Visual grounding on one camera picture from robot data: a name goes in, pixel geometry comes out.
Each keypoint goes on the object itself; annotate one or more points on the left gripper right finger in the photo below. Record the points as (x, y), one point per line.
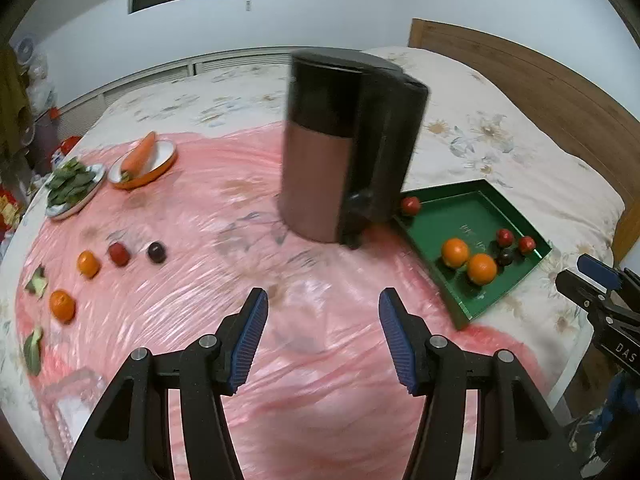
(517, 436)

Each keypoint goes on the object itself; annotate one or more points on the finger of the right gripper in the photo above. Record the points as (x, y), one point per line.
(581, 292)
(599, 272)

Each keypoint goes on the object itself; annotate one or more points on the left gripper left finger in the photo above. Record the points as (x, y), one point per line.
(127, 434)

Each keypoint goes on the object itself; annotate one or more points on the red fruit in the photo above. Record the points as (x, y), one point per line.
(410, 206)
(119, 254)
(504, 238)
(526, 245)

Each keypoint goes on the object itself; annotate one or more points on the dark plum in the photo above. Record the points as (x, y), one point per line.
(505, 257)
(156, 252)

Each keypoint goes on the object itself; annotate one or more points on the orange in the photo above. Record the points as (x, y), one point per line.
(481, 269)
(454, 253)
(62, 306)

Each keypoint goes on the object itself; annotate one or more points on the orange single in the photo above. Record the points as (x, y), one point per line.
(88, 264)

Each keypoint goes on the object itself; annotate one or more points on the clear glass tray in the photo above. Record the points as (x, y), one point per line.
(65, 407)

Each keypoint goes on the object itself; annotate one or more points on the green shallow box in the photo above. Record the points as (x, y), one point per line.
(473, 211)

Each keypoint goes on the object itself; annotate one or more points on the bok choy leaf lower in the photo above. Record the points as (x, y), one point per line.
(32, 351)

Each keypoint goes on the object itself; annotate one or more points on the wooden headboard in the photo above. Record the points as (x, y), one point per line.
(579, 116)

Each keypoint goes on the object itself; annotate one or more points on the bok choy piece upper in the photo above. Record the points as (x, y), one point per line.
(38, 283)

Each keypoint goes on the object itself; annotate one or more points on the pink plastic sheet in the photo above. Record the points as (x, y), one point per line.
(322, 400)

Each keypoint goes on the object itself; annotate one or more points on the floral bed quilt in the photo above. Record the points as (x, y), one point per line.
(470, 131)

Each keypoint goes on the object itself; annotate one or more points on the white blue-rimmed plate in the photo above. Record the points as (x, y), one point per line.
(58, 213)

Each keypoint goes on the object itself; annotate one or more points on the red yellow snack box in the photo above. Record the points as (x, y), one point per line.
(10, 212)

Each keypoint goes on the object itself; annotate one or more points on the pile of green leaves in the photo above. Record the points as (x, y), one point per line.
(70, 183)

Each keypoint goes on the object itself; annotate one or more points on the orange oval dish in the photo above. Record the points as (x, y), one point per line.
(161, 160)

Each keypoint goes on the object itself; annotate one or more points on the carrot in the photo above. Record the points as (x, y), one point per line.
(136, 160)

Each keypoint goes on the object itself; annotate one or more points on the black and copper kettle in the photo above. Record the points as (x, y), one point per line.
(350, 129)

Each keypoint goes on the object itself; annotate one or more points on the brown jacket on rack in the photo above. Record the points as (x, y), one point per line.
(16, 117)

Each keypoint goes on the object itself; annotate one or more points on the small white fan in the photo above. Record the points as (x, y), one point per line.
(25, 50)

